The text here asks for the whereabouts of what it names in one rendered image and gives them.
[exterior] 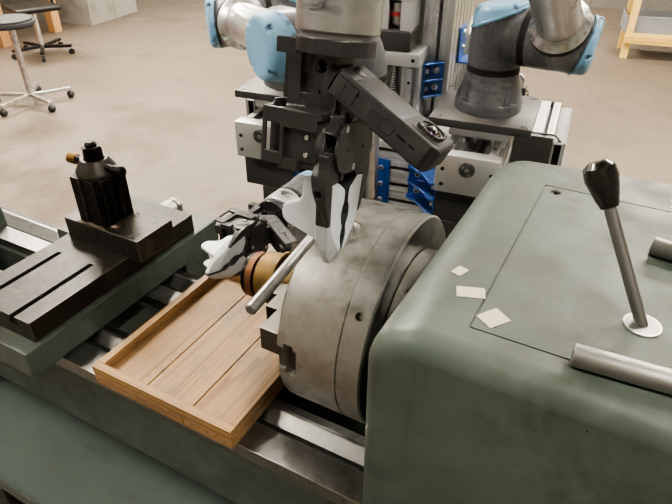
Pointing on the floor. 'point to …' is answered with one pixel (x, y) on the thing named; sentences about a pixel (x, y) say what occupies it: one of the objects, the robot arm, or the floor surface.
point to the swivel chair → (36, 21)
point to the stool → (25, 65)
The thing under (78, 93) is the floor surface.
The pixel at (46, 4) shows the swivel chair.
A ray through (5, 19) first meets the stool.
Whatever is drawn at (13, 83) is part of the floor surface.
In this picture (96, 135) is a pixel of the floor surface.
